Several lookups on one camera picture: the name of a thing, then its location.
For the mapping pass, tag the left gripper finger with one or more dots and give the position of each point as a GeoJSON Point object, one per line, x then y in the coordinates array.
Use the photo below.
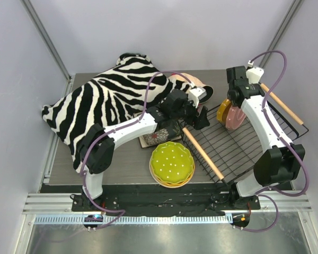
{"type": "Point", "coordinates": [201, 122]}
{"type": "Point", "coordinates": [203, 114]}

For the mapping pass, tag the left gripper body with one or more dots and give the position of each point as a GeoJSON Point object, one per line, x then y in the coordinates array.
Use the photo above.
{"type": "Point", "coordinates": [195, 116]}

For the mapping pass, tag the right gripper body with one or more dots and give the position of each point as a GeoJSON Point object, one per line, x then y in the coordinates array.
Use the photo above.
{"type": "Point", "coordinates": [233, 96]}

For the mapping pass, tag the black square plate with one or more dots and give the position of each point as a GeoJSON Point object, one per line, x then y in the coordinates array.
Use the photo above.
{"type": "Point", "coordinates": [161, 133]}

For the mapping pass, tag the green dotted plate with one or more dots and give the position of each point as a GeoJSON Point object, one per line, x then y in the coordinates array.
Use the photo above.
{"type": "Point", "coordinates": [171, 150]}

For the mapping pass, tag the yellow cream round plate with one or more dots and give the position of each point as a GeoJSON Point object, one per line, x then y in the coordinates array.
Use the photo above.
{"type": "Point", "coordinates": [159, 182]}

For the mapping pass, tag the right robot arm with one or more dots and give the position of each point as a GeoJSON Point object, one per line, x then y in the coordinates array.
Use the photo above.
{"type": "Point", "coordinates": [281, 159]}

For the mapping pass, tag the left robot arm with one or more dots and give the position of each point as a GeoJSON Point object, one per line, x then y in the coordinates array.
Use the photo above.
{"type": "Point", "coordinates": [97, 147]}

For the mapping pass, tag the yellow dotted plate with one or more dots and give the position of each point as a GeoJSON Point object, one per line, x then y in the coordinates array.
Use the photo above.
{"type": "Point", "coordinates": [223, 110]}

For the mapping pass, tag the beige bucket hat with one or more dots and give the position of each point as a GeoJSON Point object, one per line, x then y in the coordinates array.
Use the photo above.
{"type": "Point", "coordinates": [181, 83]}

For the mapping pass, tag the purple dotted plate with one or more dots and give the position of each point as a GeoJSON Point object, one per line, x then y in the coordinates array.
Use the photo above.
{"type": "Point", "coordinates": [235, 118]}

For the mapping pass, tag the zebra print blanket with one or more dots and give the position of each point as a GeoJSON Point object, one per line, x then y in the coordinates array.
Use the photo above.
{"type": "Point", "coordinates": [111, 97]}

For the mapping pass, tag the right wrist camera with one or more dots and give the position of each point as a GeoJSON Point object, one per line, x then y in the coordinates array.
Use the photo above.
{"type": "Point", "coordinates": [254, 73]}

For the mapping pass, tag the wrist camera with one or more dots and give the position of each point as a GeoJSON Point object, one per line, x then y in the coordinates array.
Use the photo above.
{"type": "Point", "coordinates": [254, 73]}
{"type": "Point", "coordinates": [197, 95]}

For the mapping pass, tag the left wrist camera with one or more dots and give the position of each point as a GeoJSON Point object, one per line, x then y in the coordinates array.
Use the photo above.
{"type": "Point", "coordinates": [197, 95]}

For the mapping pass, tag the left wooden rack handle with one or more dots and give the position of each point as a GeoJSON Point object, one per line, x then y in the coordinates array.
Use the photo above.
{"type": "Point", "coordinates": [203, 154]}

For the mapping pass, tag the wooden rack handle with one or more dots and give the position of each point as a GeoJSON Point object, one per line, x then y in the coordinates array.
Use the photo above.
{"type": "Point", "coordinates": [282, 104]}
{"type": "Point", "coordinates": [203, 154]}

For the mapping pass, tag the right wooden rack handle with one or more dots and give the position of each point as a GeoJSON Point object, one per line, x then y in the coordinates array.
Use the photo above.
{"type": "Point", "coordinates": [282, 104]}

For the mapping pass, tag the black wire dish rack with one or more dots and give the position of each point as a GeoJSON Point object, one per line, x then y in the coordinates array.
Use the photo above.
{"type": "Point", "coordinates": [234, 152]}

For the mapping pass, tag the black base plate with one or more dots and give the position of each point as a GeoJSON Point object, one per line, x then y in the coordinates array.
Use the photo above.
{"type": "Point", "coordinates": [153, 200]}

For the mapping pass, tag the white slotted cable duct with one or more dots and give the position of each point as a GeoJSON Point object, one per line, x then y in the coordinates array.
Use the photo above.
{"type": "Point", "coordinates": [95, 219]}

